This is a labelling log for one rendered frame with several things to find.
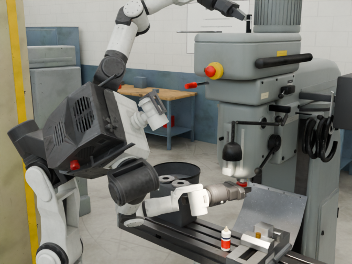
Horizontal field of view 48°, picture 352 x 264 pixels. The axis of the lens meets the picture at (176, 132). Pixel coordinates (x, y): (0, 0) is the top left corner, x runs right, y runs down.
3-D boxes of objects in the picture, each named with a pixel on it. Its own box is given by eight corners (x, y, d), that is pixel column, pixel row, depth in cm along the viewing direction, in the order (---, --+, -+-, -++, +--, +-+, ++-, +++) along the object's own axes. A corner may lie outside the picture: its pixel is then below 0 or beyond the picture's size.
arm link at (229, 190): (245, 184, 162) (222, 189, 156) (244, 206, 164) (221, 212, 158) (227, 175, 172) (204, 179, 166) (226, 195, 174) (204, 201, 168)
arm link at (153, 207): (174, 217, 159) (127, 226, 160) (170, 193, 164) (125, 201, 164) (171, 210, 150) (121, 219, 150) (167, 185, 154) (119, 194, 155)
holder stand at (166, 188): (181, 228, 193) (181, 189, 188) (150, 214, 207) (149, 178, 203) (197, 219, 202) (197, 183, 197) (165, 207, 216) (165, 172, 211)
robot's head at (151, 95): (144, 124, 138) (158, 116, 133) (132, 102, 138) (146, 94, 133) (155, 118, 143) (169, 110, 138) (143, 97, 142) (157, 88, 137)
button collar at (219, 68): (220, 80, 138) (220, 62, 136) (206, 78, 141) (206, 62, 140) (223, 79, 139) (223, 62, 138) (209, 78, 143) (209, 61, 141)
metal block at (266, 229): (266, 243, 164) (267, 229, 162) (253, 238, 167) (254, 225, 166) (272, 238, 168) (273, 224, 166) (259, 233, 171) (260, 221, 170)
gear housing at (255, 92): (258, 107, 143) (260, 79, 141) (202, 99, 158) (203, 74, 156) (295, 95, 168) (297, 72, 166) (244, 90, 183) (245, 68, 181)
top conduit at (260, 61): (263, 69, 132) (264, 58, 131) (252, 68, 135) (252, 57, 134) (312, 61, 166) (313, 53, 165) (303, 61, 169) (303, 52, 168)
